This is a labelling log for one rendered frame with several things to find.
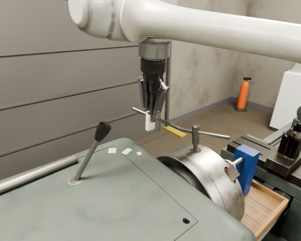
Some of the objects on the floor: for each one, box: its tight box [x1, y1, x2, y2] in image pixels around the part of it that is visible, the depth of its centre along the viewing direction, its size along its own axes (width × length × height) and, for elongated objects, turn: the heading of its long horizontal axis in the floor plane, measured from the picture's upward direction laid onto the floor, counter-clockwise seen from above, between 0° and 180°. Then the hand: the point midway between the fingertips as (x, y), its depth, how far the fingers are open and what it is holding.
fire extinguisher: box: [234, 77, 252, 112], centre depth 402 cm, size 28×28×66 cm
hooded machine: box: [269, 63, 301, 131], centre depth 305 cm, size 69×59×138 cm
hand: (150, 120), depth 68 cm, fingers closed
